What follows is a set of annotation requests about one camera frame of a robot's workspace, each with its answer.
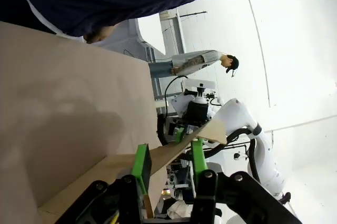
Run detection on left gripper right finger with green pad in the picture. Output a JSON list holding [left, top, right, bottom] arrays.
[[190, 137, 303, 224]]

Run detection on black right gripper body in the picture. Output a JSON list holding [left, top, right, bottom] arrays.
[[183, 99, 210, 125]]

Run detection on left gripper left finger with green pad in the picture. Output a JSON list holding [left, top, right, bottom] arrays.
[[54, 144, 154, 224]]

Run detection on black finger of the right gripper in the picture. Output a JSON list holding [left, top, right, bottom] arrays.
[[173, 126, 185, 144]]

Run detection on brown cardboard box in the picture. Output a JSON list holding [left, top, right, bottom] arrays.
[[37, 118, 227, 224]]

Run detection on person's hand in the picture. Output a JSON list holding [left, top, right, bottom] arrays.
[[83, 25, 117, 45]]

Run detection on background person in grey shirt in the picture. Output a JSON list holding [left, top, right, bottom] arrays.
[[148, 49, 240, 79]]

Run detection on white background table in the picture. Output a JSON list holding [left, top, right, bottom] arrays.
[[100, 18, 166, 63]]

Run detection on black robot cable hose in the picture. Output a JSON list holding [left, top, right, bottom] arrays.
[[205, 127, 259, 184]]

